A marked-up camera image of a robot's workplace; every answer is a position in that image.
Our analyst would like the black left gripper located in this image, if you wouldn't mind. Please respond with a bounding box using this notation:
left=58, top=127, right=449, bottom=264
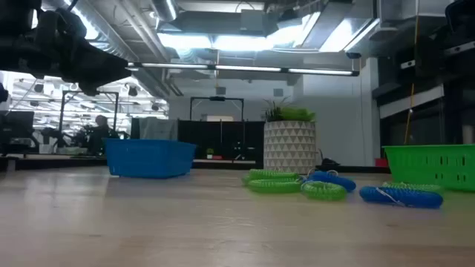
left=35, top=7, right=133, bottom=97

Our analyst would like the green spiral wrist coil keychain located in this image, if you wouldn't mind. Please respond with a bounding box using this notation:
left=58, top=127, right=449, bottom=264
left=381, top=181, right=443, bottom=194
left=301, top=180, right=348, bottom=202
left=246, top=178, right=304, bottom=194
left=243, top=168, right=300, bottom=185

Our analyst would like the blue spiral wrist coil keychain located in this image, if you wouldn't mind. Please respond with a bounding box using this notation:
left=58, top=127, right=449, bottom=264
left=358, top=185, right=445, bottom=210
left=307, top=169, right=357, bottom=193

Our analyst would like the person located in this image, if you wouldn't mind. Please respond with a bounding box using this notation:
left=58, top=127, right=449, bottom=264
left=85, top=114, right=112, bottom=156

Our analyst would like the grey cloth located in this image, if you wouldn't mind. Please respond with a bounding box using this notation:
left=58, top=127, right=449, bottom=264
left=139, top=116, right=179, bottom=141

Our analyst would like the blue plastic basket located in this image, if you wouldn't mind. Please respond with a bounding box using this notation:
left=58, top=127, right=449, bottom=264
left=103, top=138, right=197, bottom=179

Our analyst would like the black computer monitor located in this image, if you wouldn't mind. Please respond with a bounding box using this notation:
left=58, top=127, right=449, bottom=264
left=0, top=110, right=35, bottom=145

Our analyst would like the dark background desk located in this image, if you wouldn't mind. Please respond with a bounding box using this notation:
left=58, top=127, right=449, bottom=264
left=0, top=154, right=108, bottom=171

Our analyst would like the long linear ceiling light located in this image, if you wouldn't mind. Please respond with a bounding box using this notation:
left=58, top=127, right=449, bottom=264
left=125, top=62, right=360, bottom=77

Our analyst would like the black room partition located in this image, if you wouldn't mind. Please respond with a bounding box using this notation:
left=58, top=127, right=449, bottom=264
left=129, top=117, right=266, bottom=162

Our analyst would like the green artificial plant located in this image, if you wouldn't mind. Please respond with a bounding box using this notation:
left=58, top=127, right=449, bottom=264
left=263, top=97, right=318, bottom=123

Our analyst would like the white triangle pattern planter pot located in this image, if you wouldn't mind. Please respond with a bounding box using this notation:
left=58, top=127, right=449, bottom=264
left=263, top=120, right=318, bottom=175

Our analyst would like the green plastic basket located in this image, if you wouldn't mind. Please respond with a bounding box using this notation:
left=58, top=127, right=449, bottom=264
left=381, top=143, right=475, bottom=193

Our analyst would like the black metal camera rig frame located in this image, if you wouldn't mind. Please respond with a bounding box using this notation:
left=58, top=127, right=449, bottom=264
left=58, top=90, right=119, bottom=142
left=189, top=96, right=245, bottom=122

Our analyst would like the black device with cable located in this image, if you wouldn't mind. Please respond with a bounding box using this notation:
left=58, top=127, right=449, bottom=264
left=318, top=148, right=341, bottom=168

